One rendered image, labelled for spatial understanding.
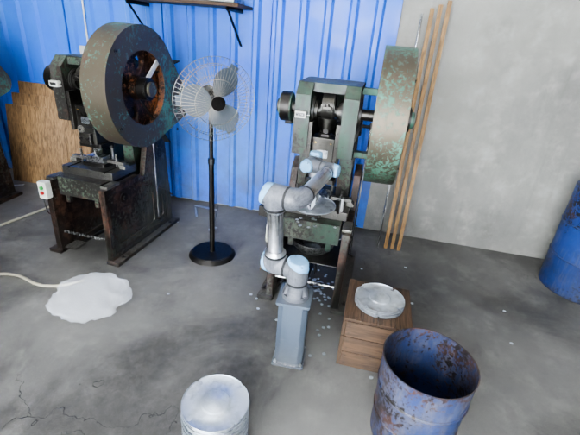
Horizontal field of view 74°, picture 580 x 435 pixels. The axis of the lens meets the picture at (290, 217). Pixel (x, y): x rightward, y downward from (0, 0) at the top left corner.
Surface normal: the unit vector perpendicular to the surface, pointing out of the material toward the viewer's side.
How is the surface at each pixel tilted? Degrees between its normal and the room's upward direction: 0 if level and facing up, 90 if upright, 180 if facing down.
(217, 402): 0
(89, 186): 90
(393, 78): 53
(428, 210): 90
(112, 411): 0
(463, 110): 90
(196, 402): 0
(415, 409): 92
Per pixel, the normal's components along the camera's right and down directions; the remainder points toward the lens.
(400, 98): -0.18, 0.03
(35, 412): 0.07, -0.90
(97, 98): -0.27, 0.47
